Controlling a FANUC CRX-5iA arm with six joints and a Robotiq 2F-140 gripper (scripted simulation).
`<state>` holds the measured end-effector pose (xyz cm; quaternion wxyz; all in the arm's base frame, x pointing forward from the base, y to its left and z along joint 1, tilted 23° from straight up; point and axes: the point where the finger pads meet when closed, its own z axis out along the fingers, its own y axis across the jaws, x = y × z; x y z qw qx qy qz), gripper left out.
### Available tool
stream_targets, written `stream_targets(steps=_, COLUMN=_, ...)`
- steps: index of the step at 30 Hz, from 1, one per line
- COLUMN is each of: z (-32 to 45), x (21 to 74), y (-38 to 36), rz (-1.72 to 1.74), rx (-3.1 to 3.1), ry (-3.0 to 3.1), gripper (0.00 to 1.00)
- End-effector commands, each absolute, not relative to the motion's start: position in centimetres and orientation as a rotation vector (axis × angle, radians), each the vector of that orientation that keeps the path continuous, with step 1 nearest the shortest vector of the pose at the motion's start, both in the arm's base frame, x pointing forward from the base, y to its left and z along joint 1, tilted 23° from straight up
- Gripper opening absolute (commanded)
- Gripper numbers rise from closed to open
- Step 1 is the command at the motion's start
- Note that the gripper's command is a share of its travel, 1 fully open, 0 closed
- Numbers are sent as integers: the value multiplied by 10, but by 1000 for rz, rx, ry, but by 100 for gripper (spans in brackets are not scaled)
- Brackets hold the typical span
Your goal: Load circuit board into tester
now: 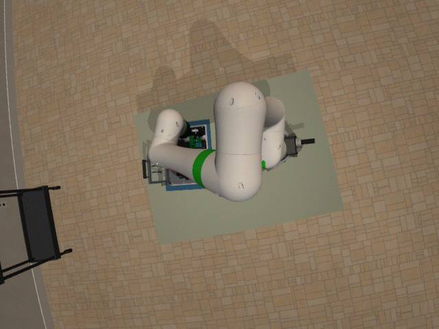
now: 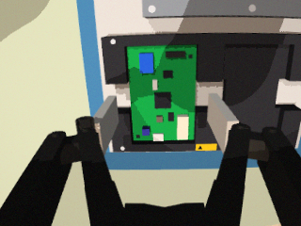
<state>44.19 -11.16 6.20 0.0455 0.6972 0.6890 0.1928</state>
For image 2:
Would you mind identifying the green circuit board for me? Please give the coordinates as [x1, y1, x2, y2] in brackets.
[127, 44, 197, 141]

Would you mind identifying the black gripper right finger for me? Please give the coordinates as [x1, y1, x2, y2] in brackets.
[198, 93, 301, 226]

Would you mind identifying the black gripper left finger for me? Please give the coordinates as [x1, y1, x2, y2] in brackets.
[0, 95, 132, 226]

